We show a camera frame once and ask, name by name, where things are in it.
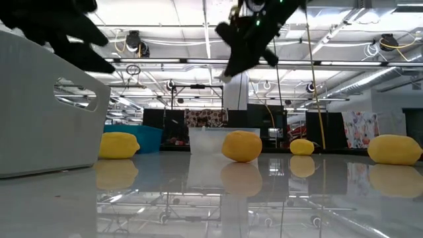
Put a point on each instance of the person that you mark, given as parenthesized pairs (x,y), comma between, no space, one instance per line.
(202,122)

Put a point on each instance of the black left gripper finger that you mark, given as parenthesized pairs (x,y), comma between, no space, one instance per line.
(82,31)
(79,56)

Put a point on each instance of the black rack frame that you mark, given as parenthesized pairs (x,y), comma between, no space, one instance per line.
(197,86)

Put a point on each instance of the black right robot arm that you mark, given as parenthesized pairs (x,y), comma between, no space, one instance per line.
(284,10)

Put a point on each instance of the small yellow lemon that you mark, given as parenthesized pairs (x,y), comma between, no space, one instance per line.
(301,147)

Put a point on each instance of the red equipment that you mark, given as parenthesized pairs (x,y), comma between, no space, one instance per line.
(297,130)

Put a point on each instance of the black round ceiling lamp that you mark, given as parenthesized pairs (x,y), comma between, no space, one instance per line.
(310,87)

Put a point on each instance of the white plastic basket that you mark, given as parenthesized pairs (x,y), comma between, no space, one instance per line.
(39,132)

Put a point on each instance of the clear plastic bin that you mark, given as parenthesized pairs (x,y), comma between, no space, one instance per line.
(205,142)

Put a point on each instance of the orange mango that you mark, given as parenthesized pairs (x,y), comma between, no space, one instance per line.
(242,146)

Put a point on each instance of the white floral cloth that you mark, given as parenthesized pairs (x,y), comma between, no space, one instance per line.
(360,129)

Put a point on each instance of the large right yellow lemon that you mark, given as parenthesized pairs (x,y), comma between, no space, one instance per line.
(393,149)

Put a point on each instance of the black partition panel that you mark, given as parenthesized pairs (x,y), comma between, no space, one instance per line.
(155,120)
(257,115)
(330,125)

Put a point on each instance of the white building column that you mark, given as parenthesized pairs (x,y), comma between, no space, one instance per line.
(231,96)

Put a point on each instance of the long ceiling light bar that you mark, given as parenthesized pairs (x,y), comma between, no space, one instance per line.
(165,61)

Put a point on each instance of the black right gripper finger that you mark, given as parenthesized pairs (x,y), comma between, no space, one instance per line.
(249,57)
(236,61)

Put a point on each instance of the silver air duct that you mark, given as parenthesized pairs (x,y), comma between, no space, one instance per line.
(367,81)

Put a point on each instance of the brown floral cloth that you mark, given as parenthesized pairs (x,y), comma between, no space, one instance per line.
(213,115)

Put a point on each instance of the teal plastic basket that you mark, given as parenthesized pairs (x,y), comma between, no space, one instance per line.
(150,139)

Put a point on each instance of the plain white cloth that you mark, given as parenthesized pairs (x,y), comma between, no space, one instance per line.
(391,124)

